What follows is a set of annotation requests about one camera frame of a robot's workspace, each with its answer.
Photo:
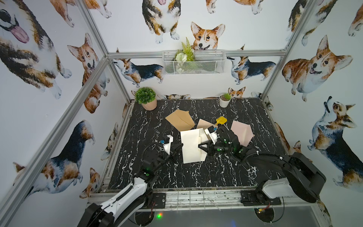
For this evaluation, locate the white wire wall basket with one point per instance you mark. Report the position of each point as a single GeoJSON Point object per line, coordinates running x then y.
{"type": "Point", "coordinates": [206, 62]}

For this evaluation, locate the green plant pink pot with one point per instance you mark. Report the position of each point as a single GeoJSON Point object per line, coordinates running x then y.
{"type": "Point", "coordinates": [147, 98]}

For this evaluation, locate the fern and white flower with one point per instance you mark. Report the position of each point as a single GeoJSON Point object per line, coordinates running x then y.
{"type": "Point", "coordinates": [184, 58]}

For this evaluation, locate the pink envelope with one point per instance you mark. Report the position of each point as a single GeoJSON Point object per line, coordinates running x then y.
{"type": "Point", "coordinates": [243, 132]}

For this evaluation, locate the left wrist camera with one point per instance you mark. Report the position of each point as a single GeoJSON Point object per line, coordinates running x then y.
{"type": "Point", "coordinates": [167, 142]}

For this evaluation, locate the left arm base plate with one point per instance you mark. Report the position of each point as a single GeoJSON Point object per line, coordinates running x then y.
{"type": "Point", "coordinates": [155, 201]}

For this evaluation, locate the brown kraft envelope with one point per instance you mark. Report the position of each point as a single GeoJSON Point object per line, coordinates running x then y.
{"type": "Point", "coordinates": [181, 120]}

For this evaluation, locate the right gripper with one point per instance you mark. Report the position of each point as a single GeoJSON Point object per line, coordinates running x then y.
{"type": "Point", "coordinates": [209, 149]}

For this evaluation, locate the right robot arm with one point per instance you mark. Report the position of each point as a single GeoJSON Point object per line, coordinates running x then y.
{"type": "Point", "coordinates": [301, 178]}

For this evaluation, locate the white envelope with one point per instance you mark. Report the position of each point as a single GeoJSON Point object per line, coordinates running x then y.
{"type": "Point", "coordinates": [190, 151]}

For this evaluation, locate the cream letter paper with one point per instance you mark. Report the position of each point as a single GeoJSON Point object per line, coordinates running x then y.
{"type": "Point", "coordinates": [204, 124]}

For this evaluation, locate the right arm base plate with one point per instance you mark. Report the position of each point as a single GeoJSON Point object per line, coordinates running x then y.
{"type": "Point", "coordinates": [257, 198]}

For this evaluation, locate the yellow toy shovel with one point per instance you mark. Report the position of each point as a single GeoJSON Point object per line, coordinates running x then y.
{"type": "Point", "coordinates": [221, 120]}

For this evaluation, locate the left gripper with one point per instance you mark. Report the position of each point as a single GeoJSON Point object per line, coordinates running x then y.
{"type": "Point", "coordinates": [173, 149]}

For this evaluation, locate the small plant white pot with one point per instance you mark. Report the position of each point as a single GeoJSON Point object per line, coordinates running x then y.
{"type": "Point", "coordinates": [224, 100]}

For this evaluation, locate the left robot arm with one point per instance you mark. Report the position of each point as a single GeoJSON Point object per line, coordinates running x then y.
{"type": "Point", "coordinates": [136, 195]}

